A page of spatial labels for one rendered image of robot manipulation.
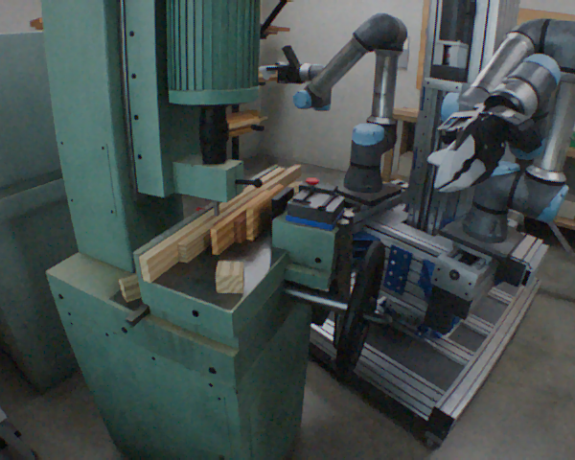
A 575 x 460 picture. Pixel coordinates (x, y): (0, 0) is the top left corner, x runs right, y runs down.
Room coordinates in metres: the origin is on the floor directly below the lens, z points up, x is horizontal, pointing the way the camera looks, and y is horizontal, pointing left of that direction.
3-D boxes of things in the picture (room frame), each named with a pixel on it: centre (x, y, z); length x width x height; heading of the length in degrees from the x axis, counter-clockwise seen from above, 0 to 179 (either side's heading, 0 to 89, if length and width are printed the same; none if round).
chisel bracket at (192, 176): (0.74, 0.17, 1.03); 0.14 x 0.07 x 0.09; 67
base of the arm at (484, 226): (0.98, -0.62, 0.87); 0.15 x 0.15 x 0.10
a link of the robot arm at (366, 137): (1.35, -0.28, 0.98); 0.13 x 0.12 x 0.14; 148
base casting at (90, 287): (0.78, 0.27, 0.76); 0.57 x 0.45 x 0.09; 67
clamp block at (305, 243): (0.74, -0.06, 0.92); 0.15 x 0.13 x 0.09; 157
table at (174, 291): (0.77, 0.02, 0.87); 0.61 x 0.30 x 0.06; 157
